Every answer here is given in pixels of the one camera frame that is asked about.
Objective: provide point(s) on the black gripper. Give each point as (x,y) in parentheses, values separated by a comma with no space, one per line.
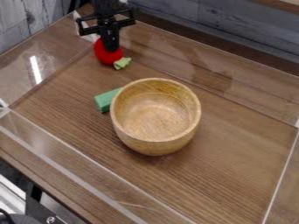
(110,15)

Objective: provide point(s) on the red plush strawberry toy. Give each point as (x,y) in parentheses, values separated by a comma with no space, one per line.
(113,59)

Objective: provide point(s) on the green foam block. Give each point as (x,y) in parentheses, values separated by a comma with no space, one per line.
(104,99)

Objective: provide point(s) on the wooden bowl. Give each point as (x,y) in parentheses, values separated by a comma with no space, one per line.
(154,113)

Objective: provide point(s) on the black metal table leg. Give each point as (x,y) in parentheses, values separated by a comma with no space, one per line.
(36,210)

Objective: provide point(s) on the clear acrylic corner bracket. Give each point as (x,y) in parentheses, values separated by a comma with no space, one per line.
(92,37)

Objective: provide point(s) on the clear acrylic tray wall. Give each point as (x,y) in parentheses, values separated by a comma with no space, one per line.
(234,174)

